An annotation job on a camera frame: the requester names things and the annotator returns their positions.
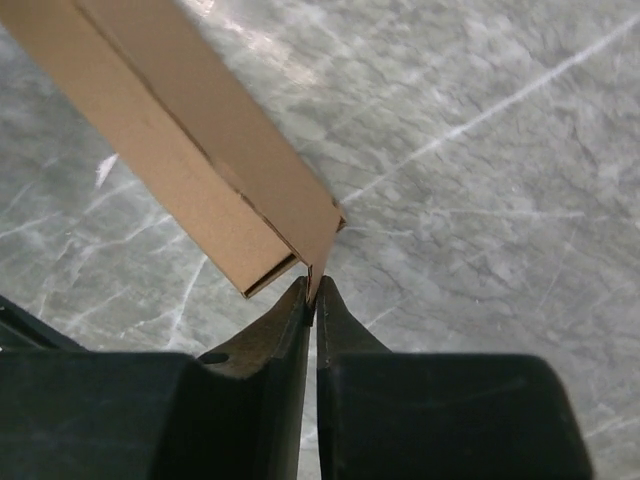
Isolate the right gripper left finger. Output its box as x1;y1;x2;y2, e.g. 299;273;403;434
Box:
1;278;311;479

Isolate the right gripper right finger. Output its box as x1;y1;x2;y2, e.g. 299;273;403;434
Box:
316;277;594;479

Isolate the brown cardboard box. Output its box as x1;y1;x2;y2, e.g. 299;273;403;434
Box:
1;1;344;297

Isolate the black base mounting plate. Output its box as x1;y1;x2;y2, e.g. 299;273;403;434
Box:
0;297;86;353

